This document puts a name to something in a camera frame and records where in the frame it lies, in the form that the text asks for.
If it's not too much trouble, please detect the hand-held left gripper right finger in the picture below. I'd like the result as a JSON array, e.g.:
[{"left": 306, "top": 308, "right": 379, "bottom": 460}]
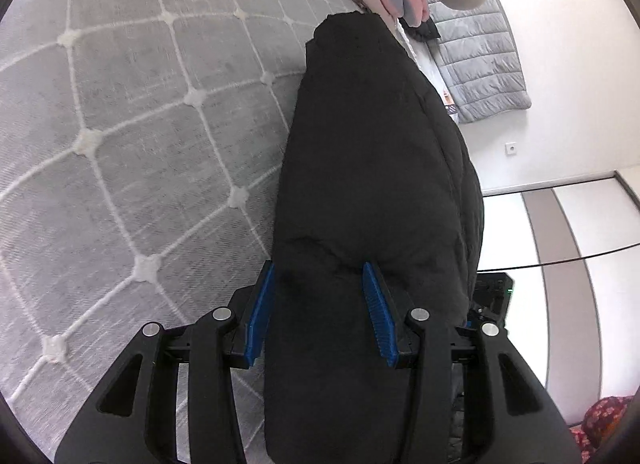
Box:
[{"left": 361, "top": 261, "right": 584, "bottom": 464}]

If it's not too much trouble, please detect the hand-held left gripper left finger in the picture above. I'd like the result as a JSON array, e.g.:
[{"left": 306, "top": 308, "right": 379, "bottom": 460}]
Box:
[{"left": 54, "top": 260, "right": 277, "bottom": 464}]

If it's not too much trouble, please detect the black puffer jacket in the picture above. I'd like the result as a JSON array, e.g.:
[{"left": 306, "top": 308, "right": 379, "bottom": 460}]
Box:
[{"left": 262, "top": 11, "right": 486, "bottom": 464}]

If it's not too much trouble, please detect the sliding door wardrobe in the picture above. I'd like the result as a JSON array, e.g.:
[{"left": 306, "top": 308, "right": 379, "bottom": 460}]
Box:
[{"left": 477, "top": 169, "right": 640, "bottom": 426}]

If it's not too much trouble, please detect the grey quilted bedspread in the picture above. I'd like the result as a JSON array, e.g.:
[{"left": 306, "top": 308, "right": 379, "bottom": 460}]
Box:
[{"left": 0, "top": 0, "right": 367, "bottom": 464}]

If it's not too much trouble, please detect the light grey padded blanket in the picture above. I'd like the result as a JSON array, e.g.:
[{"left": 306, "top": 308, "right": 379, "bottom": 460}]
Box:
[{"left": 427, "top": 0, "right": 533, "bottom": 125}]

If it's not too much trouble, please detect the small black cloth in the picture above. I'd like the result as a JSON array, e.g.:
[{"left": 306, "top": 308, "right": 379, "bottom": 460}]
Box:
[{"left": 403, "top": 17, "right": 443, "bottom": 43}]

